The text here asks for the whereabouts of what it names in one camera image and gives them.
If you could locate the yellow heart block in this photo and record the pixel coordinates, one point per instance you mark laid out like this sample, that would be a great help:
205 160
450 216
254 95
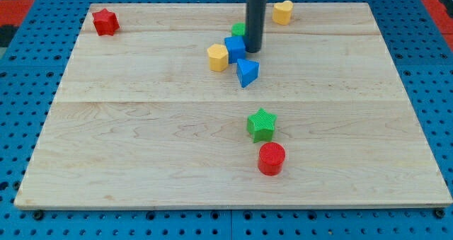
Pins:
282 12

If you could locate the green star block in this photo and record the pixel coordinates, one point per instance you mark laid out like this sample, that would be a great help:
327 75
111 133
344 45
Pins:
261 126

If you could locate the blue triangle block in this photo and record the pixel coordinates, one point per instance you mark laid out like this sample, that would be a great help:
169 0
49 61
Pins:
247 71

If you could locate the yellow hexagon block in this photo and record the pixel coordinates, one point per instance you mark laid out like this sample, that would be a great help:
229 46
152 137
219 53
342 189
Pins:
218 57

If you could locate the red cylinder block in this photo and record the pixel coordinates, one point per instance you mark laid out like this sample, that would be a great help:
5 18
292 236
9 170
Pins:
271 157

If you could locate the light wooden board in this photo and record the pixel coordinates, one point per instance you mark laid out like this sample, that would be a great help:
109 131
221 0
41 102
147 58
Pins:
140 122

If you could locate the blue cube block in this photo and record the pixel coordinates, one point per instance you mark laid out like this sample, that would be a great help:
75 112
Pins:
236 48

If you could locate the green cylinder block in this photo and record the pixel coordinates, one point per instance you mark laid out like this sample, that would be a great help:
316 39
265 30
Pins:
238 29

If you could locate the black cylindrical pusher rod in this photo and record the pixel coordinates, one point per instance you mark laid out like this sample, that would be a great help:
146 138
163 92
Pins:
254 25

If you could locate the red star block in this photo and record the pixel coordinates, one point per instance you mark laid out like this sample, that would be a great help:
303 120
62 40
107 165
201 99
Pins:
105 22

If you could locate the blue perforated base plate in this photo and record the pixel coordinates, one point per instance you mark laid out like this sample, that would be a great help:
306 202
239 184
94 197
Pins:
33 65

